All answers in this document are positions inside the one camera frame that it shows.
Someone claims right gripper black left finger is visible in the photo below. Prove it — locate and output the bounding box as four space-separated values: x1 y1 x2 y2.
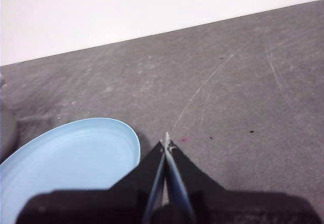
16 140 167 224

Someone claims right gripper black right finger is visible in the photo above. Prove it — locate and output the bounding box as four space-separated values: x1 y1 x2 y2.
165 132 322 224

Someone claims light blue round plate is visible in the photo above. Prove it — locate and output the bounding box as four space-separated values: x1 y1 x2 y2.
0 117 141 224

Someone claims pale green electric steamer pot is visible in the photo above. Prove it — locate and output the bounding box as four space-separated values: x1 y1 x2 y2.
0 74 19 164

